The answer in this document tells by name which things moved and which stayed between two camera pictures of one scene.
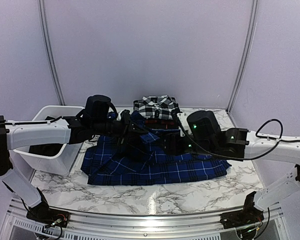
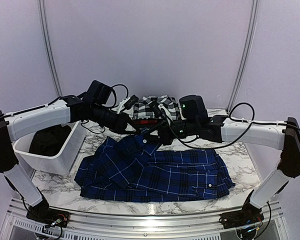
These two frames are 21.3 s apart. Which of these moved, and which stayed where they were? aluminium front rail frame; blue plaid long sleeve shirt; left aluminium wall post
Moved: blue plaid long sleeve shirt
Stayed: aluminium front rail frame; left aluminium wall post
